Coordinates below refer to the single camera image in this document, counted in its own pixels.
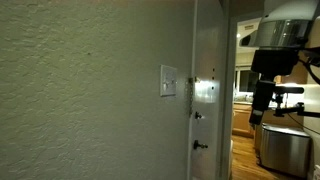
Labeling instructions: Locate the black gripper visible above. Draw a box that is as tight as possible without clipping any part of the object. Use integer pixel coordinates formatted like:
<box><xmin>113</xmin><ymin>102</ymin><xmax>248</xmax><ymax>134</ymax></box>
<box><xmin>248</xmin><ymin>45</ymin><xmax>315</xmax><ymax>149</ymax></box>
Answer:
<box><xmin>248</xmin><ymin>48</ymin><xmax>300</xmax><ymax>126</ymax></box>

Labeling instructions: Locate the kitchen window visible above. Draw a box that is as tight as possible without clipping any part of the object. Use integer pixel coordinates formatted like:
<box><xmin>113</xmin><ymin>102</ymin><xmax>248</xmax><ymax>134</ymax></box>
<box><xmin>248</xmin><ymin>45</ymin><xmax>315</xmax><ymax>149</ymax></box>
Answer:
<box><xmin>234</xmin><ymin>67</ymin><xmax>260</xmax><ymax>94</ymax></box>

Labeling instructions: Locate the wooden kitchen cabinet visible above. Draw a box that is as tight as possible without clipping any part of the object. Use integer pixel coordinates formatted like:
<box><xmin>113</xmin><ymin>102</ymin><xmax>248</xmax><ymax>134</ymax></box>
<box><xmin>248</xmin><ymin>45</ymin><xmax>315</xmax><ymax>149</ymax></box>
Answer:
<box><xmin>231</xmin><ymin>102</ymin><xmax>256</xmax><ymax>138</ymax></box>

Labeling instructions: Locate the stainless steel trash can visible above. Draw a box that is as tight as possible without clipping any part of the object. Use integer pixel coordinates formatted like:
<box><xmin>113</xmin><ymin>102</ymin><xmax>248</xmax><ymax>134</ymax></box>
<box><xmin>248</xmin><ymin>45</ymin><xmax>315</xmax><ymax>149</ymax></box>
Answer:
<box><xmin>259</xmin><ymin>122</ymin><xmax>313</xmax><ymax>178</ymax></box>

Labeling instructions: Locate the white door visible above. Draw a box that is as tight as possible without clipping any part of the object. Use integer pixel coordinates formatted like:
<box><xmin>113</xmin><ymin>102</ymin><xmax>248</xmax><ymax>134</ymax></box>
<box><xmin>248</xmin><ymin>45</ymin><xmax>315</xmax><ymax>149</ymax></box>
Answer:
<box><xmin>186</xmin><ymin>0</ymin><xmax>231</xmax><ymax>180</ymax></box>

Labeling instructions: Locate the dark door knob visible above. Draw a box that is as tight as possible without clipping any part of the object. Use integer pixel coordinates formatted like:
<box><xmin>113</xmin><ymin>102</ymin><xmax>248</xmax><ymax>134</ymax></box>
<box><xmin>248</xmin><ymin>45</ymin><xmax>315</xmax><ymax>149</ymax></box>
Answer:
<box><xmin>192</xmin><ymin>139</ymin><xmax>210</xmax><ymax>151</ymax></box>

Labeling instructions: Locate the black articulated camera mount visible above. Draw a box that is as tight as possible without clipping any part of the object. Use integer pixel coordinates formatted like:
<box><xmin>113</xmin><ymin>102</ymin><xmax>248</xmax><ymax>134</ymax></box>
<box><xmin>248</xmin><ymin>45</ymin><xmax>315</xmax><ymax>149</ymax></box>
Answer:
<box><xmin>272</xmin><ymin>85</ymin><xmax>320</xmax><ymax>118</ymax></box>

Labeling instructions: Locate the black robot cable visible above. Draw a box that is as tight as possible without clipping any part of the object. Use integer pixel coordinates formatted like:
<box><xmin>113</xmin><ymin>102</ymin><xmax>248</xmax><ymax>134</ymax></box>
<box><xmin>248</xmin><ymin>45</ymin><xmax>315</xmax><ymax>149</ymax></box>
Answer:
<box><xmin>297</xmin><ymin>49</ymin><xmax>320</xmax><ymax>86</ymax></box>

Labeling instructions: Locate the brass door security chain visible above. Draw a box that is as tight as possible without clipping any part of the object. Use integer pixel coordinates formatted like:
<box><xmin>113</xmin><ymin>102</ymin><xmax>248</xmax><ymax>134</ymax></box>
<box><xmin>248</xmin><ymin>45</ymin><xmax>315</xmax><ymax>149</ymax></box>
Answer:
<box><xmin>184</xmin><ymin>76</ymin><xmax>201</xmax><ymax>118</ymax></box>

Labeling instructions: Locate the white double switch wall plate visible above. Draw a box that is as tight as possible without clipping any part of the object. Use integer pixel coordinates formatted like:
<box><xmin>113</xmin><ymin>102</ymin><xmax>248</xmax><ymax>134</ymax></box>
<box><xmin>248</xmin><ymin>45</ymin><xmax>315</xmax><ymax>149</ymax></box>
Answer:
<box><xmin>159</xmin><ymin>64</ymin><xmax>179</xmax><ymax>98</ymax></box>

